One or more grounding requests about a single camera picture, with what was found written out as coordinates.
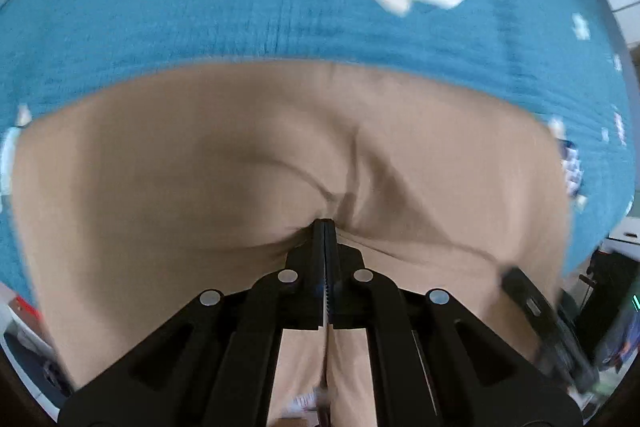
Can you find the teal printed blanket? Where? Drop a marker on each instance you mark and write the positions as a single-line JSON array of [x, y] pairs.
[[300, 7]]

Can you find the white furniture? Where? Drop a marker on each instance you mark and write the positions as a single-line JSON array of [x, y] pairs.
[[622, 12]]

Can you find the navy white zigzag cloth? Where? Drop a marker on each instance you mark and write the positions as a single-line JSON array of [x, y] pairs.
[[572, 167]]

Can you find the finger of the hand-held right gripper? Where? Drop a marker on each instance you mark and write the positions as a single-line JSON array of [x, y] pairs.
[[540, 312]]

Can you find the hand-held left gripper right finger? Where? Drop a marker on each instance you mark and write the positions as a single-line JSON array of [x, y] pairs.
[[332, 267]]

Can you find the dark equipment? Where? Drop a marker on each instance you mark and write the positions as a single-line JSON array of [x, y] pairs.
[[607, 302]]

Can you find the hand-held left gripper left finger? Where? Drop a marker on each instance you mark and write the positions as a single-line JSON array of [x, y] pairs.
[[319, 267]]

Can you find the tan garment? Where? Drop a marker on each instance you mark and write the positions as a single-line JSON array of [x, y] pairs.
[[200, 147]]

